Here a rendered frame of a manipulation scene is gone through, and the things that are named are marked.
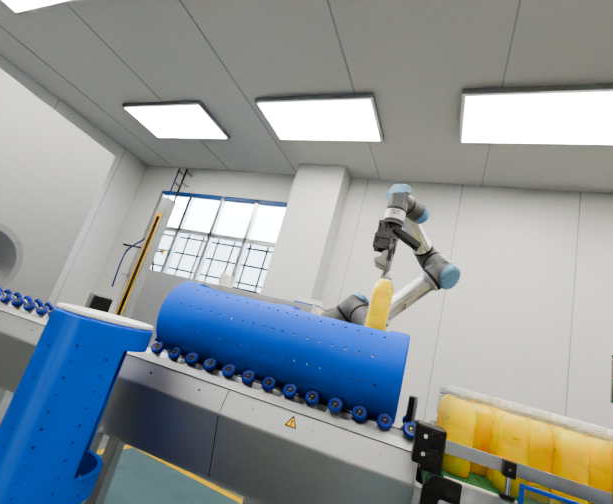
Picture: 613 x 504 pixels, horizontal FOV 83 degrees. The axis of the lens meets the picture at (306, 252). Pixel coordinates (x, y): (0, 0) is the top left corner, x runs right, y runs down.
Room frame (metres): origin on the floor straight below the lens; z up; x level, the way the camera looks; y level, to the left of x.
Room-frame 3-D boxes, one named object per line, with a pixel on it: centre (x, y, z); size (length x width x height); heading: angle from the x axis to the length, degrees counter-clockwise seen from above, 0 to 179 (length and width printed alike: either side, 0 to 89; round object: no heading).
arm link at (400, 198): (1.22, -0.29, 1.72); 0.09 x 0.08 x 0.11; 122
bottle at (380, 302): (1.22, -0.30, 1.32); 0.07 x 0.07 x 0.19
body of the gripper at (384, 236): (1.22, -0.28, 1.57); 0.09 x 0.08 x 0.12; 71
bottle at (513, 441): (0.96, -0.65, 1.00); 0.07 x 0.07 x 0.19
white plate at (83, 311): (1.15, 0.54, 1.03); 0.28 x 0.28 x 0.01
